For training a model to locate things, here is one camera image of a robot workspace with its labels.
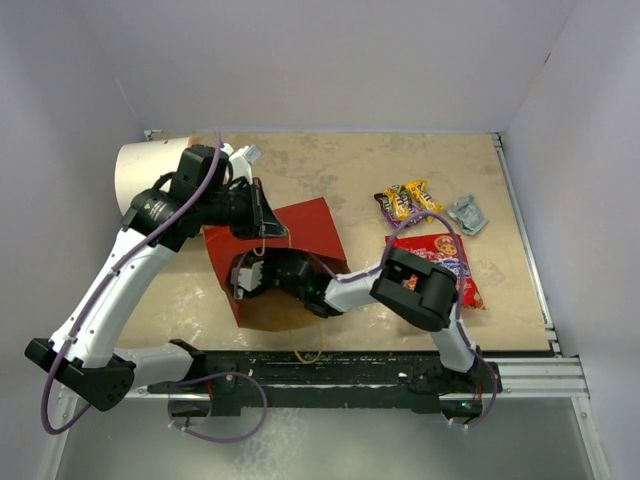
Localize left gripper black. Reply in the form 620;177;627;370
199;177;288;241

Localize red brown paper bag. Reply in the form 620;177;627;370
204;198;349;332

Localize yellow m&m's packet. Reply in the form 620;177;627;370
382;185;413;222
405;180;444;214

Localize red candy snack bag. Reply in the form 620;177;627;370
392;233;485;310

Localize white silver snack packet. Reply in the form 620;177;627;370
447;194;489;236

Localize purple brown M&M's packet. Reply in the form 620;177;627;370
373;190;422;228

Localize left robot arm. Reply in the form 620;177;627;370
25;145;287;411

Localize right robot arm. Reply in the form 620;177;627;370
248;248;480;391

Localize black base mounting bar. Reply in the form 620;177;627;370
148;350;502;422

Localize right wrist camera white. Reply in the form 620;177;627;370
231;261;264;300

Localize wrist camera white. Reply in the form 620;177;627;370
231;261;264;300
222;143;262;184

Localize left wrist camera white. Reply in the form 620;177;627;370
222;143;262;184

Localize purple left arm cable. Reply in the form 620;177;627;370
40;129;224;435

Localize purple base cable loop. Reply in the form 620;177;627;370
167;370;269;444

